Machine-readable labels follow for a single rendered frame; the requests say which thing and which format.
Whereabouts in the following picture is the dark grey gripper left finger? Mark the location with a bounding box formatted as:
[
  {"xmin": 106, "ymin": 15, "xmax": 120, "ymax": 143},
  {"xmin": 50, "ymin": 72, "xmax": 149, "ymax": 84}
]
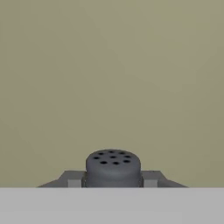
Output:
[{"xmin": 37, "ymin": 170, "xmax": 88, "ymax": 188}]

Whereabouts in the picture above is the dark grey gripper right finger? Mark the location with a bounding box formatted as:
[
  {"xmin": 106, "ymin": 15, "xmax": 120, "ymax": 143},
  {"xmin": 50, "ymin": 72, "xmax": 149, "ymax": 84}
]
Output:
[{"xmin": 140, "ymin": 170, "xmax": 188, "ymax": 188}]

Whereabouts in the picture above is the grey shaker with holed cap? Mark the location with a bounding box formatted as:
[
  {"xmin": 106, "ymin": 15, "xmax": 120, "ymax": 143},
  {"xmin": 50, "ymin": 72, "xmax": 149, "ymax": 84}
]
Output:
[{"xmin": 81, "ymin": 149, "xmax": 144, "ymax": 188}]

